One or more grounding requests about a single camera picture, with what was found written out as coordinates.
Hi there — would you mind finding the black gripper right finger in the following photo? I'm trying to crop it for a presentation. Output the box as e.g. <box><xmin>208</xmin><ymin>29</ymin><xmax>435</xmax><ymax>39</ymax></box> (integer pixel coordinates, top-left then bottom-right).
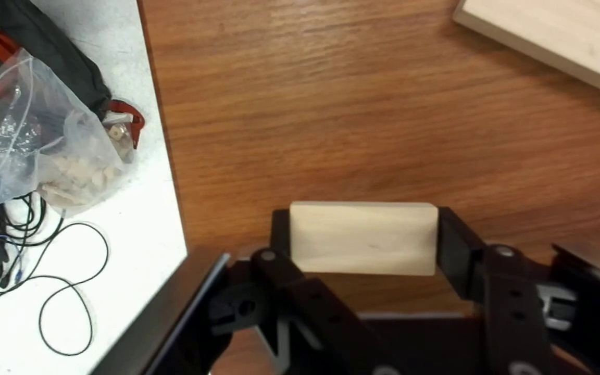
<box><xmin>435</xmin><ymin>207</ymin><xmax>558</xmax><ymax>375</ymax></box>

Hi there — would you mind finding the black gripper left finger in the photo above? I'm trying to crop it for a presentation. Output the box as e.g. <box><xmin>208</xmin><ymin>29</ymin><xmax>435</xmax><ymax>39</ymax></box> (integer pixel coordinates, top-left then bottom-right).
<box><xmin>245</xmin><ymin>207</ymin><xmax>402</xmax><ymax>375</ymax></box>

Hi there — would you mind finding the small wooden rectangle block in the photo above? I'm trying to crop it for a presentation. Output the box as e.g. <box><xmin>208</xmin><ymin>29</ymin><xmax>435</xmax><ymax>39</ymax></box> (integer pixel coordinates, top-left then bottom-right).
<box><xmin>288</xmin><ymin>200</ymin><xmax>442</xmax><ymax>280</ymax></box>

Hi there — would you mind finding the long wooden rectangle block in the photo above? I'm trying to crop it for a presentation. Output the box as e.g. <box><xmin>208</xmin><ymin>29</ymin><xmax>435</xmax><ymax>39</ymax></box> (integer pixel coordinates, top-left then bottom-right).
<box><xmin>450</xmin><ymin>0</ymin><xmax>600</xmax><ymax>106</ymax></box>

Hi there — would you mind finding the clear plastic bag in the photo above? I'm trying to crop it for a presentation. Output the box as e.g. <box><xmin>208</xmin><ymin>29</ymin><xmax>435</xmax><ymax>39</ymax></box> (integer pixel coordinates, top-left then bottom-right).
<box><xmin>0</xmin><ymin>47</ymin><xmax>135</xmax><ymax>214</ymax></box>

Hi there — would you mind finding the black fabric bag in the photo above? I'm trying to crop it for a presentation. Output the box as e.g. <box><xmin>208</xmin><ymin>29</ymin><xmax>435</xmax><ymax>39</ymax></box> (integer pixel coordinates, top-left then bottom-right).
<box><xmin>0</xmin><ymin>0</ymin><xmax>111</xmax><ymax>121</ymax></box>

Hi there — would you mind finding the thin black cable tangle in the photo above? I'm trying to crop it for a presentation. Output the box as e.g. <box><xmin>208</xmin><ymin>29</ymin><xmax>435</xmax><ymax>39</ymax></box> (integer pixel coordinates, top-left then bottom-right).
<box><xmin>0</xmin><ymin>191</ymin><xmax>111</xmax><ymax>359</ymax></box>

